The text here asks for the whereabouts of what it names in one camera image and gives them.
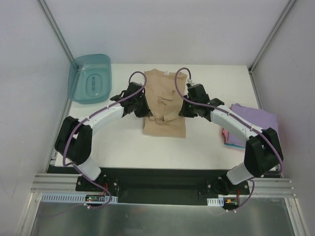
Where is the beige t shirt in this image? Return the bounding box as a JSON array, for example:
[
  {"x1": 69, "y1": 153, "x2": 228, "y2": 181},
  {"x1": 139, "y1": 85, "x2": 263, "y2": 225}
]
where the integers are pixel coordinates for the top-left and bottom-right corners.
[{"x1": 143, "y1": 69, "x2": 187, "y2": 138}]

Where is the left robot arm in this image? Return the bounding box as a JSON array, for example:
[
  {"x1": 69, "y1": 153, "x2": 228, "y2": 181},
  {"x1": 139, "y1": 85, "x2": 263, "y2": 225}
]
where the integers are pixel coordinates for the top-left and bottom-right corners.
[{"x1": 55, "y1": 82, "x2": 152, "y2": 191}]

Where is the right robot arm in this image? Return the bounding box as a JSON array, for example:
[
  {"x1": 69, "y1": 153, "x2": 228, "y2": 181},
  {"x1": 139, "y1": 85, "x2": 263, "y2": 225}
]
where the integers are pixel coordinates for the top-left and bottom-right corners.
[{"x1": 180, "y1": 84, "x2": 284, "y2": 194}]

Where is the pink folded t shirt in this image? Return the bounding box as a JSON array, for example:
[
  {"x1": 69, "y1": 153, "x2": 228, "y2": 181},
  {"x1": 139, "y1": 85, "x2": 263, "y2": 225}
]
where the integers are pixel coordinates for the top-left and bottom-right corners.
[{"x1": 222, "y1": 129, "x2": 229, "y2": 145}]

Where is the teal plastic basin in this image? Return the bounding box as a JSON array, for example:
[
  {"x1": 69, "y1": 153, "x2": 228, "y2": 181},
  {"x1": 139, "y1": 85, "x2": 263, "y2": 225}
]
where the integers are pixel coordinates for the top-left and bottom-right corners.
[{"x1": 67, "y1": 54, "x2": 112, "y2": 105}]

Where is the teal folded t shirt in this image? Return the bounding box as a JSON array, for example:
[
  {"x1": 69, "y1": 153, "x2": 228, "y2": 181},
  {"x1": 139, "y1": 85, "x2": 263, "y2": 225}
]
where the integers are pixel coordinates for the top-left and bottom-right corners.
[{"x1": 224, "y1": 143, "x2": 245, "y2": 148}]

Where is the purple folded t shirt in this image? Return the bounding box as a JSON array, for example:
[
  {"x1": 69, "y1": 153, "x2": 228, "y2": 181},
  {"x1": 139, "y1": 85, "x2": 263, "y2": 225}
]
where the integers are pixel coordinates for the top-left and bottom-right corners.
[{"x1": 228, "y1": 103, "x2": 279, "y2": 147}]

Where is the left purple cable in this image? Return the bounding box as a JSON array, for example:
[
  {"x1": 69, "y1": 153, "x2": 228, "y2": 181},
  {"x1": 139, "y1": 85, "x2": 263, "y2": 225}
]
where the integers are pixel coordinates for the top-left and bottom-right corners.
[{"x1": 62, "y1": 71, "x2": 148, "y2": 209}]

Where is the right aluminium frame post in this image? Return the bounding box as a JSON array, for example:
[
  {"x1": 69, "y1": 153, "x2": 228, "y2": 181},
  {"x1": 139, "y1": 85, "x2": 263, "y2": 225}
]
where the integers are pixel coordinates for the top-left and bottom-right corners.
[{"x1": 248, "y1": 0, "x2": 298, "y2": 74}]

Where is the aluminium frame post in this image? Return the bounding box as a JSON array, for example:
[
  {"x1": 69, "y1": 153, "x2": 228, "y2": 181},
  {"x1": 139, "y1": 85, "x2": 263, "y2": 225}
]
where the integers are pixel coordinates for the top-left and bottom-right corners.
[
  {"x1": 248, "y1": 0, "x2": 298, "y2": 74},
  {"x1": 36, "y1": 0, "x2": 74, "y2": 62}
]

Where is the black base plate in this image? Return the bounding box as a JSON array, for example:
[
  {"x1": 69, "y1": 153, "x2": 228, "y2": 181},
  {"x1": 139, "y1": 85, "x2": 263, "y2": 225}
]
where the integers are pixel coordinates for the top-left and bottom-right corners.
[{"x1": 48, "y1": 166, "x2": 254, "y2": 204}]

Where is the right white cable duct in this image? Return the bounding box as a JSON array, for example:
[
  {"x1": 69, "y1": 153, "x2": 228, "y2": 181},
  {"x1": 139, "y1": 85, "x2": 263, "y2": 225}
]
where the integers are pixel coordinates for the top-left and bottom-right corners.
[{"x1": 207, "y1": 197, "x2": 224, "y2": 207}]

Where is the white cable duct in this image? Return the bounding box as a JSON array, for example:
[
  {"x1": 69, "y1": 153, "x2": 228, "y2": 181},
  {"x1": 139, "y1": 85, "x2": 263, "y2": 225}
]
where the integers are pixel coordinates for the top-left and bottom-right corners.
[
  {"x1": 41, "y1": 193, "x2": 118, "y2": 204},
  {"x1": 207, "y1": 197, "x2": 224, "y2": 207}
]

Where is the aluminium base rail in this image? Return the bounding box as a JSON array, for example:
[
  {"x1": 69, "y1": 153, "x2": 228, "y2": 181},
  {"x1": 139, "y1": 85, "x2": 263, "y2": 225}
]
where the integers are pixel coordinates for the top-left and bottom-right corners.
[{"x1": 31, "y1": 173, "x2": 298, "y2": 198}]

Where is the left white cable duct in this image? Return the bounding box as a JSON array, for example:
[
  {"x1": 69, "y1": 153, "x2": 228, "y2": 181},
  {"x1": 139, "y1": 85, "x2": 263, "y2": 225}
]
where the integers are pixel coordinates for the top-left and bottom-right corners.
[{"x1": 41, "y1": 193, "x2": 118, "y2": 204}]

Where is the left aluminium frame post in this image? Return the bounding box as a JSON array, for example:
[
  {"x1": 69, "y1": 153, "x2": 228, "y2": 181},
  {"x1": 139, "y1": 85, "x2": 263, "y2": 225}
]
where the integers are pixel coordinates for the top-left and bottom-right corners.
[{"x1": 36, "y1": 0, "x2": 74, "y2": 62}]

